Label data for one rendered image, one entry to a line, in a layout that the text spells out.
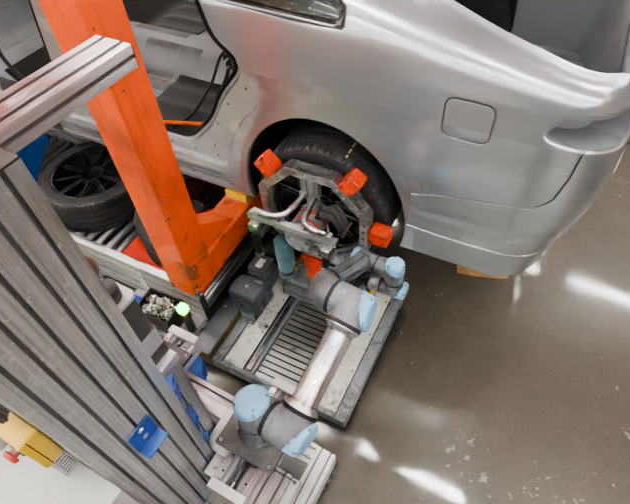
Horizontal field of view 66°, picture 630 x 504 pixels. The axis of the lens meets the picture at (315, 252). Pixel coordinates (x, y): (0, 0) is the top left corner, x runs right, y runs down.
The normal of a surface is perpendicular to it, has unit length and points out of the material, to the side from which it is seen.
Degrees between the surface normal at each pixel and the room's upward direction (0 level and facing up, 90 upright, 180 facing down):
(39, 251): 90
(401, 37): 60
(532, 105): 81
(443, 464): 0
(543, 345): 0
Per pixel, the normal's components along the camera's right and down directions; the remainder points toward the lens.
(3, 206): 0.88, 0.34
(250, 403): -0.16, -0.69
